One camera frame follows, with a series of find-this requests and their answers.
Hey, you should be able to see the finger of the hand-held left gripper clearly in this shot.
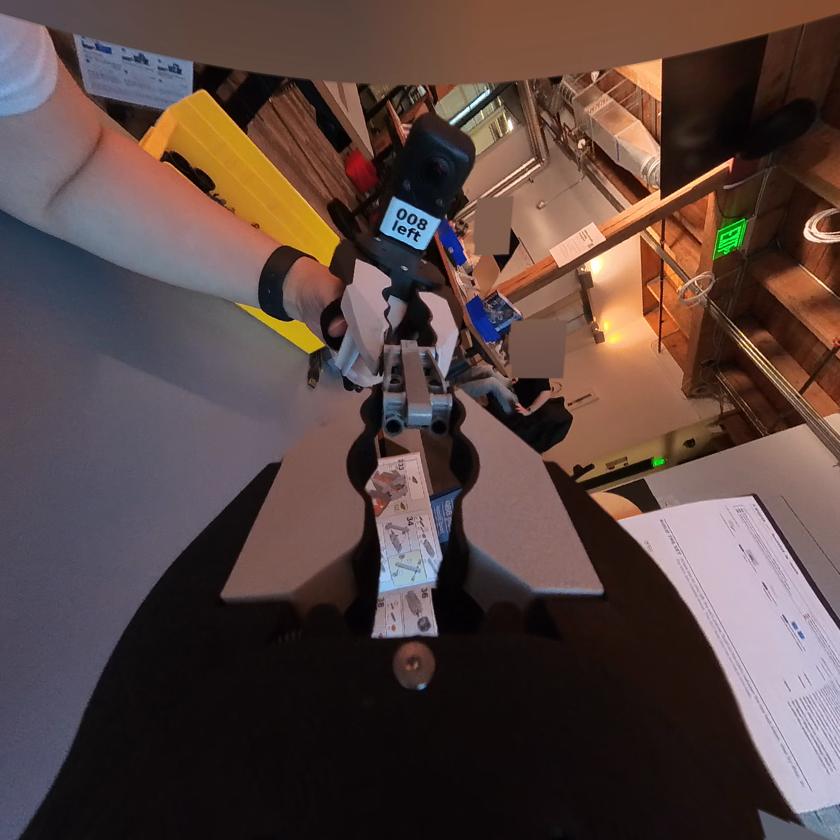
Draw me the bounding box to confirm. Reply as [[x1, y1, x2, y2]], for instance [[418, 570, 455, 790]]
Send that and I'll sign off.
[[402, 290, 463, 380], [333, 259, 396, 389]]

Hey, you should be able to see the person's left hand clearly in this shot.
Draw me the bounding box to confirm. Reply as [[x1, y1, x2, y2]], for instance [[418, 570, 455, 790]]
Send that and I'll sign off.
[[285, 259, 350, 352]]

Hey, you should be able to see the person's left forearm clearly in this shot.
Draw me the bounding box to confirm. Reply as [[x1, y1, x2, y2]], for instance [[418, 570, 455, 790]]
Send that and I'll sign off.
[[0, 66, 293, 319]]

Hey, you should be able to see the blue parts bin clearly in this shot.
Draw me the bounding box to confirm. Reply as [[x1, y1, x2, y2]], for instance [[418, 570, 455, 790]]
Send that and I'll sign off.
[[465, 293, 524, 343], [437, 219, 471, 267]]

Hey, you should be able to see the silver air duct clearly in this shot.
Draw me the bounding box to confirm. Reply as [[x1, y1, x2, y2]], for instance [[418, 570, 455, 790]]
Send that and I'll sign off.
[[562, 74, 662, 189]]

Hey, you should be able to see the building instruction booklet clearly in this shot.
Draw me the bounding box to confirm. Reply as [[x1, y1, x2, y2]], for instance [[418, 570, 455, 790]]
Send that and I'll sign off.
[[370, 451, 442, 639]]

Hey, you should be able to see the black wristband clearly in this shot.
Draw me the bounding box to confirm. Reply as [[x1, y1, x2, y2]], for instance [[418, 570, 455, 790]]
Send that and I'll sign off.
[[257, 245, 320, 323]]

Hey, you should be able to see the white printed document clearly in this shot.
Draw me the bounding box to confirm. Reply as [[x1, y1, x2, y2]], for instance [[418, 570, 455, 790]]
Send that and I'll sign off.
[[617, 495, 840, 816]]

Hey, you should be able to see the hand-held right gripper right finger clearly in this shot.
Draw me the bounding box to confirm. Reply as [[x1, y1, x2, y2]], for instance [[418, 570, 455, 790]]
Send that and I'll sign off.
[[434, 388, 605, 636]]

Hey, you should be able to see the white paper notice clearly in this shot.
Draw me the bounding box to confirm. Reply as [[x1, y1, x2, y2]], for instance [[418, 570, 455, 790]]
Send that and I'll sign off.
[[549, 222, 605, 267]]

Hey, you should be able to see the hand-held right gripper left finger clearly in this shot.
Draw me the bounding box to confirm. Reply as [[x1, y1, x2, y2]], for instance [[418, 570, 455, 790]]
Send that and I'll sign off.
[[220, 387, 388, 636]]

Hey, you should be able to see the yellow plastic bin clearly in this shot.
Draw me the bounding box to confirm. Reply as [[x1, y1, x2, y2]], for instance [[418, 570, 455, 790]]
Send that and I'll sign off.
[[137, 89, 343, 356]]

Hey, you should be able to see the grey toy brick assembly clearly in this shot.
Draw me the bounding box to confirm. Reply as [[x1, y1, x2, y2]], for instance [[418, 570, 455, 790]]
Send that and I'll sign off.
[[380, 339, 455, 438]]

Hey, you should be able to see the printed picture sheet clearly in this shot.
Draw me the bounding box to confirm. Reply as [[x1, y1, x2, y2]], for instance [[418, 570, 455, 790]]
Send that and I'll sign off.
[[72, 34, 195, 110]]

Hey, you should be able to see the red bag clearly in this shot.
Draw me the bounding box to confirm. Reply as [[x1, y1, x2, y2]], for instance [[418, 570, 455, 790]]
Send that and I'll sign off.
[[345, 149, 381, 192]]

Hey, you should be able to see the black flat panel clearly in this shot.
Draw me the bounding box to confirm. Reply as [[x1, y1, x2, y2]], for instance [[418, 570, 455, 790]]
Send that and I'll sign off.
[[661, 35, 769, 199]]

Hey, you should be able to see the wooden beam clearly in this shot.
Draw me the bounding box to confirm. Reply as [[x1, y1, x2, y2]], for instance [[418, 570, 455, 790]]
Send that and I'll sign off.
[[491, 160, 734, 304]]

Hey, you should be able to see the green exit sign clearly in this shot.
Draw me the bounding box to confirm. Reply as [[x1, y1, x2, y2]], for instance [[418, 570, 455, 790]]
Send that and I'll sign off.
[[713, 217, 749, 261]]

